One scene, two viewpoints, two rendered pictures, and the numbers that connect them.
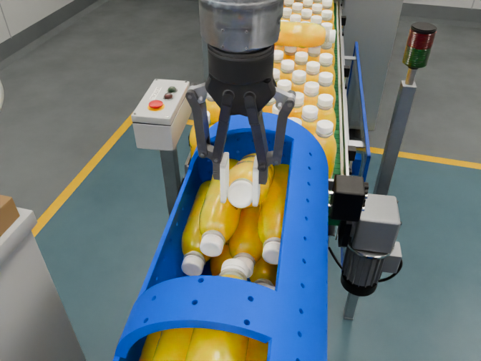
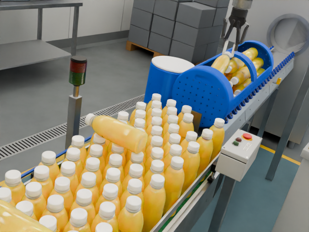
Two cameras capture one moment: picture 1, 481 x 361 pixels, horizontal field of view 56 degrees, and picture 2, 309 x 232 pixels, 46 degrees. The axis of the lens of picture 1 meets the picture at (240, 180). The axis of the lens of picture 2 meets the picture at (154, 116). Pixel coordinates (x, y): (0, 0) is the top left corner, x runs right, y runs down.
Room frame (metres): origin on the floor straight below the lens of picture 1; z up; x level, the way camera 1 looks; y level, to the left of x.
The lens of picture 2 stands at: (2.29, 0.21, 1.73)
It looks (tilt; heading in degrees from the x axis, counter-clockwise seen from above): 26 degrees down; 196
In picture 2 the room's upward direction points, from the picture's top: 11 degrees clockwise
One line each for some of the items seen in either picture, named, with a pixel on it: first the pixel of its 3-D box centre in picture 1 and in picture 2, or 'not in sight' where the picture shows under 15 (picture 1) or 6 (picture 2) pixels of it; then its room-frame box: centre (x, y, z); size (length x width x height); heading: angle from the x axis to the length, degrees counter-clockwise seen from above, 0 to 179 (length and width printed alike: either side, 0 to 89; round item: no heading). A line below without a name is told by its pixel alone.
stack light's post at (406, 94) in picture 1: (371, 225); (66, 202); (1.12, -0.46, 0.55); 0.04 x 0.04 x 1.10; 81
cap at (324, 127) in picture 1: (324, 128); (156, 97); (0.90, -0.20, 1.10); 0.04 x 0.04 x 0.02
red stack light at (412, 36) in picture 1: (421, 37); (78, 65); (1.12, -0.46, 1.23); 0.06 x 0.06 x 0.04
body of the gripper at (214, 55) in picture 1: (240, 77); (237, 17); (0.48, 0.00, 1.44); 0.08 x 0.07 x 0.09; 81
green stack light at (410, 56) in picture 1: (416, 54); (77, 76); (1.12, -0.46, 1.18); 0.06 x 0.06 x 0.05
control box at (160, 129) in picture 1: (163, 113); (239, 153); (1.05, 0.21, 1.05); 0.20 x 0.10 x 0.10; 171
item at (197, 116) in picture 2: not in sight; (190, 121); (0.80, -0.05, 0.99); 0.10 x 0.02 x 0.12; 81
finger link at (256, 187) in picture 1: (256, 181); (225, 47); (0.48, -0.02, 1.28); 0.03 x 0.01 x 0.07; 171
